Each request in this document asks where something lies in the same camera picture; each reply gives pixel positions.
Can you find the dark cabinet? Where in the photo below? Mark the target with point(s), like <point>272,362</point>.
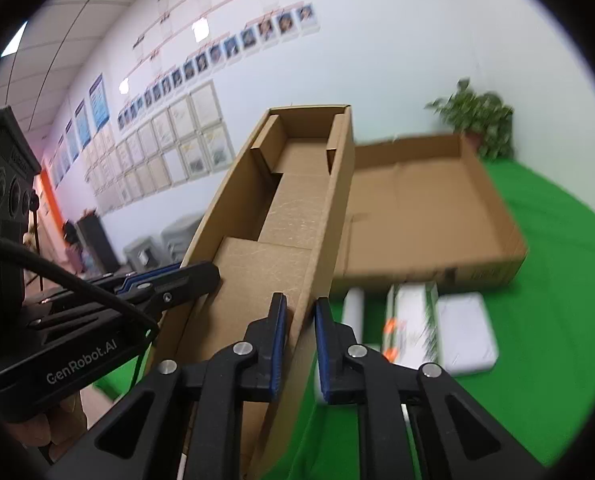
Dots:
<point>97,242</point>

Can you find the wall photo chart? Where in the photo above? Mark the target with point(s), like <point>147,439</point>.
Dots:
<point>227,50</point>

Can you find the white hinged plastic case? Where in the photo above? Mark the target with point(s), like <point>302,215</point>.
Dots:
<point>353,310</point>

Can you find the wide cardboard box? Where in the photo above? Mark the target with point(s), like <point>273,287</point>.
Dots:
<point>417,210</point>

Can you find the row of blue wall posters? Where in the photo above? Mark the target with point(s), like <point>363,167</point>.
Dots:
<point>85,120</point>

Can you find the white rounded case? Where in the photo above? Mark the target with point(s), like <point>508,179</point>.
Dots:
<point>465,332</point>

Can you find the potted green plant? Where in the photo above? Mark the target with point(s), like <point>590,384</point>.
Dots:
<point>477,115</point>

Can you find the orange door panel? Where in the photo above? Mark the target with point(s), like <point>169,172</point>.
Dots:
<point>50,210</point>

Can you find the green table cloth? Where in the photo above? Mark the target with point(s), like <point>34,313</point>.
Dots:
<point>552,310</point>

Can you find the green and white carton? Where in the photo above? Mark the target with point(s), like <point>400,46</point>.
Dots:
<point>410,310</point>

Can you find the narrow cardboard box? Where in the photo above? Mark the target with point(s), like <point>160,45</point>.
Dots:
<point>287,200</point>

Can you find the group of framed certificates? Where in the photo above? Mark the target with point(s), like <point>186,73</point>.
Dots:
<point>177,140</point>

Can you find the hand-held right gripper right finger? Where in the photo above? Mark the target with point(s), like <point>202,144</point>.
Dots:
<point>322,360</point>

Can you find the person's left hand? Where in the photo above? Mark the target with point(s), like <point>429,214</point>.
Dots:
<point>40,427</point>

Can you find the grey plastic bin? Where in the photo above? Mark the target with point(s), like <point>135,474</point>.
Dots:
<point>142,255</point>
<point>180,235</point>

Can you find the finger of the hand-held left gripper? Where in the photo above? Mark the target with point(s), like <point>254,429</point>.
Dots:
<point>147,275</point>
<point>187,282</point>

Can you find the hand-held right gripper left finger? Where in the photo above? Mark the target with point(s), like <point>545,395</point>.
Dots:
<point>278,345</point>

